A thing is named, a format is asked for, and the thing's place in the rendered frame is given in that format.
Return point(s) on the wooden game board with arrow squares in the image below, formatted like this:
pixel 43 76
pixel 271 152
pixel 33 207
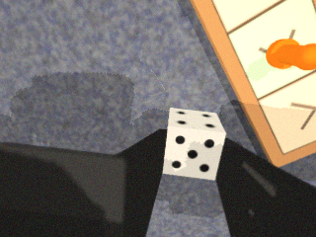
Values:
pixel 287 96

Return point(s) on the white die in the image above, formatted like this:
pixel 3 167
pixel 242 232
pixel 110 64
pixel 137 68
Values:
pixel 194 144

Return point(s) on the orange pawn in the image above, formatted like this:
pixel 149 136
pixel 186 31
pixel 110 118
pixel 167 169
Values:
pixel 284 53

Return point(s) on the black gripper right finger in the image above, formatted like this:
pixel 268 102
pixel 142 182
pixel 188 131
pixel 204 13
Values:
pixel 262 200

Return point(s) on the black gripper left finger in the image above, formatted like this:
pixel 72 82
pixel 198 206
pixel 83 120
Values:
pixel 119 190

